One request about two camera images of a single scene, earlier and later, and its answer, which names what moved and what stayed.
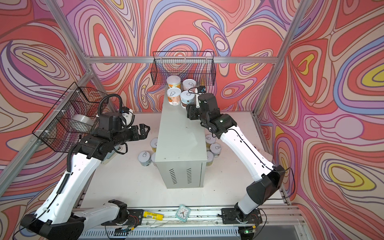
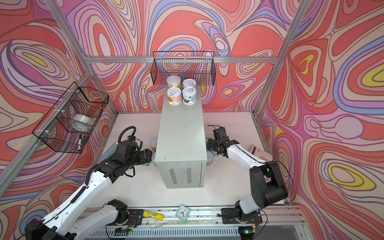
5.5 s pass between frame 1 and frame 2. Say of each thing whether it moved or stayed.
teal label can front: moved
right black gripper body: moved
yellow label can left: stayed
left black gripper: moved
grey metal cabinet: stayed
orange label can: stayed
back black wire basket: stayed
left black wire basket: stayed
